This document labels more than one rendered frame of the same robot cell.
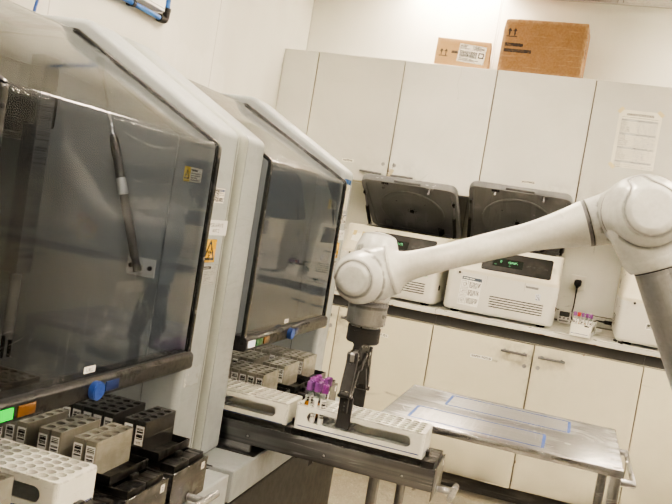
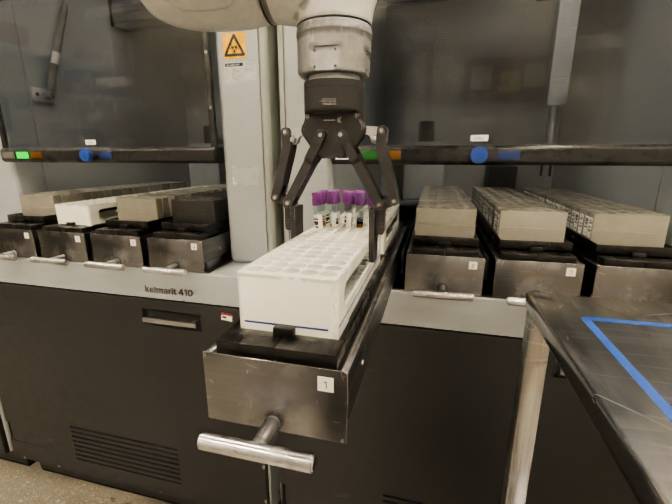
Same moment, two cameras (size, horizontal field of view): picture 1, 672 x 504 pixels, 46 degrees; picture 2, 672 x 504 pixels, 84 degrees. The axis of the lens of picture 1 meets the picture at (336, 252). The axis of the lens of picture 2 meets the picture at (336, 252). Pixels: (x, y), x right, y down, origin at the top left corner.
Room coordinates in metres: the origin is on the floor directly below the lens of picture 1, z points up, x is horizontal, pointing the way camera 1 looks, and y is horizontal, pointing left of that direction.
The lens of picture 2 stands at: (1.74, -0.59, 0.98)
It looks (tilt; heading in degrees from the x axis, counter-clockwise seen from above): 14 degrees down; 88
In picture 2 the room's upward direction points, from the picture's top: straight up
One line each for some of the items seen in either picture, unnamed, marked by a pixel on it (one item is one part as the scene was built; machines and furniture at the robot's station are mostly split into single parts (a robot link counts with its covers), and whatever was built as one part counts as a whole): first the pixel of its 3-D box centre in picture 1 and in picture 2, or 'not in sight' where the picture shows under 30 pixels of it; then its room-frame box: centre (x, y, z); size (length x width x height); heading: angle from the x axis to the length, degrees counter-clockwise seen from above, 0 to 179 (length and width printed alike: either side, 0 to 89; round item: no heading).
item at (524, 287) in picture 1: (511, 252); not in sight; (4.22, -0.93, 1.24); 0.62 x 0.56 x 0.69; 164
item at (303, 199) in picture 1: (221, 204); (492, 14); (2.12, 0.33, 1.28); 0.61 x 0.51 x 0.63; 163
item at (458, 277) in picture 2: not in sight; (441, 234); (2.05, 0.35, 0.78); 0.73 x 0.14 x 0.09; 73
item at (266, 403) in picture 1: (236, 398); (368, 226); (1.84, 0.18, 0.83); 0.30 x 0.10 x 0.06; 73
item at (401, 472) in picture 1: (303, 439); (350, 277); (1.79, 0.01, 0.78); 0.73 x 0.14 x 0.09; 73
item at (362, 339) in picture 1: (361, 345); (334, 120); (1.76, -0.09, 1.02); 0.08 x 0.07 x 0.09; 163
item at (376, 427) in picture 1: (363, 427); (327, 264); (1.75, -0.12, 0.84); 0.30 x 0.10 x 0.06; 73
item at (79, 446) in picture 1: (96, 447); (147, 209); (1.31, 0.35, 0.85); 0.12 x 0.02 x 0.06; 163
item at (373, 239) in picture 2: (357, 403); (373, 234); (1.81, -0.11, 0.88); 0.03 x 0.01 x 0.07; 73
